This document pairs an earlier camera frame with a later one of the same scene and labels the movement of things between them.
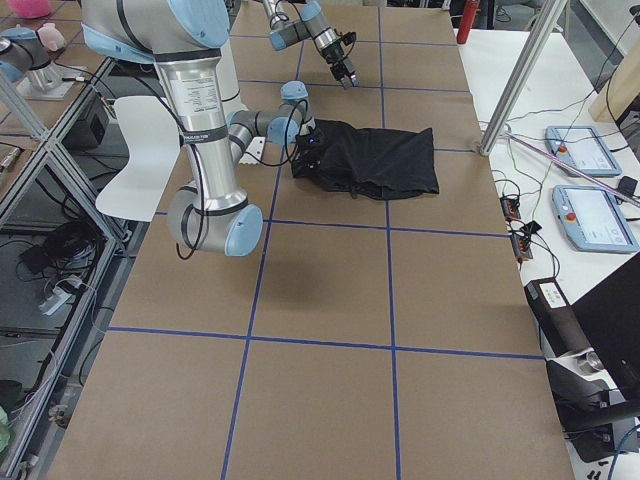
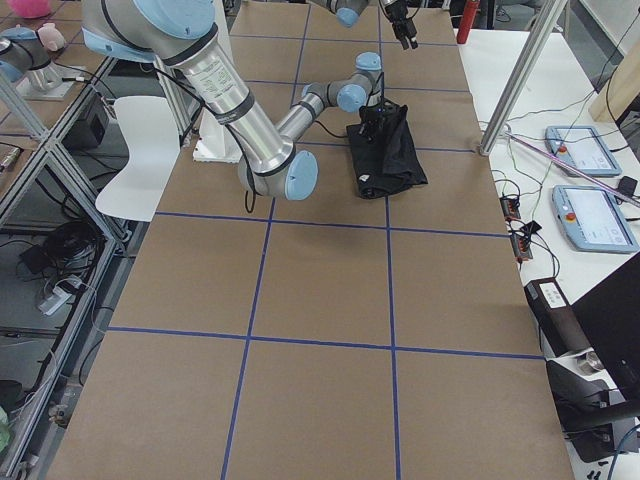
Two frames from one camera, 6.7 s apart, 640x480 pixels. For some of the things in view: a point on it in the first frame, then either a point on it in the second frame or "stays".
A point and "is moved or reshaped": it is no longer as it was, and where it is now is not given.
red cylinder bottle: [471, 10] stays
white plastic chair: [154, 140] stays
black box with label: [559, 323] stays
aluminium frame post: [531, 56] stays
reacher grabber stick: [574, 166] stays
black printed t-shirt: [369, 163] is moved or reshaped
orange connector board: [520, 242] stays
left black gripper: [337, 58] -> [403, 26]
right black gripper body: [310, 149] -> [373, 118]
